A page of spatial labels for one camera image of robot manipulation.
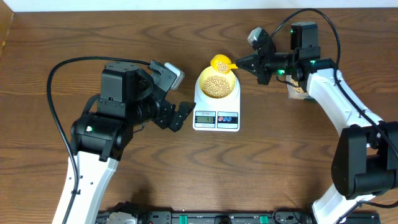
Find yellow measuring scoop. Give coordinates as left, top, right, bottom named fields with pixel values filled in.
left=210, top=54, right=238, bottom=72

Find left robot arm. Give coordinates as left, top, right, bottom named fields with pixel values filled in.
left=47, top=58, right=195, bottom=223

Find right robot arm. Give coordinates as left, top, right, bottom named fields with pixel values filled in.
left=236, top=22, right=397, bottom=223

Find white digital kitchen scale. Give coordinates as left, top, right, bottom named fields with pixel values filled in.
left=192, top=77, right=241, bottom=132

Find soybeans in scoop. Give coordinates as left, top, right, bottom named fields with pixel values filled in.
left=215, top=61, right=230, bottom=74

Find soybeans in bowl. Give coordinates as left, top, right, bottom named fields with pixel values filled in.
left=202, top=76, right=231, bottom=98

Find pale yellow bowl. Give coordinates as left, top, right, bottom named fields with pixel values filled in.
left=199, top=66, right=236, bottom=95

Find soybeans in container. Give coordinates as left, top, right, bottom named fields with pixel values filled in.
left=290, top=78, right=305, bottom=93

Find clear plastic container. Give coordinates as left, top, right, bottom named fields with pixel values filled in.
left=286, top=75, right=312, bottom=100

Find cardboard panel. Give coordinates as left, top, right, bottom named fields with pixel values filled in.
left=0, top=0, right=14, bottom=54

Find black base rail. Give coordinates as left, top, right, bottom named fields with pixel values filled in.
left=95, top=202, right=381, bottom=224

